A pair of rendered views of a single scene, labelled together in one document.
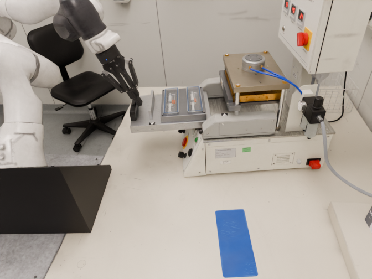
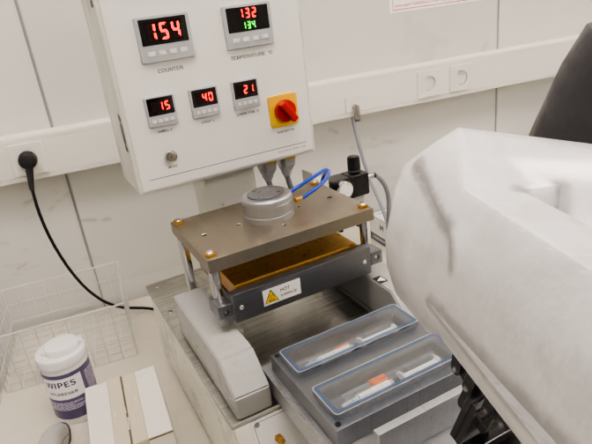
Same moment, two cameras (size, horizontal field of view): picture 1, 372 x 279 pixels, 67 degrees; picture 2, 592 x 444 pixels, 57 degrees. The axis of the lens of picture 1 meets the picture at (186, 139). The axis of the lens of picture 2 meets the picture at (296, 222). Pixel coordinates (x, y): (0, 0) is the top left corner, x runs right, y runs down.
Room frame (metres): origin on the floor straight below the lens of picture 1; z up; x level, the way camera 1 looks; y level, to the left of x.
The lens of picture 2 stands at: (1.25, 0.48, 1.43)
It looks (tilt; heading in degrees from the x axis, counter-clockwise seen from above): 23 degrees down; 243
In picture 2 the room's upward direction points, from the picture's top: 7 degrees counter-clockwise
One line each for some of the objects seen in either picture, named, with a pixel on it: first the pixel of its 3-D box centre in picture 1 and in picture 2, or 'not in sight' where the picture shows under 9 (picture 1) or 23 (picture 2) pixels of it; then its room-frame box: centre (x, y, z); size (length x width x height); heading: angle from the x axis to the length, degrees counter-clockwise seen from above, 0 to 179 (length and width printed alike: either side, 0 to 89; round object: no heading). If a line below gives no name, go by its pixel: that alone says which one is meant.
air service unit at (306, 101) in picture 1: (308, 114); (346, 196); (0.70, -0.38, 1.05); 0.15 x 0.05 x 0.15; 179
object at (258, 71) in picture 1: (262, 76); (274, 220); (0.91, -0.29, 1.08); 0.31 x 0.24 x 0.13; 179
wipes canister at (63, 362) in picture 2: not in sight; (69, 377); (1.27, -0.48, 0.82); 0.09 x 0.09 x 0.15
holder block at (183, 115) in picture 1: (182, 103); (369, 366); (0.93, 0.00, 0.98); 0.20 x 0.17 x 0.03; 179
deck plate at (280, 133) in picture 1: (257, 110); (275, 306); (0.93, -0.29, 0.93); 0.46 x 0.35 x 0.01; 89
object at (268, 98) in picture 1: (252, 79); (277, 239); (0.92, -0.26, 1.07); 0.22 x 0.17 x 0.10; 179
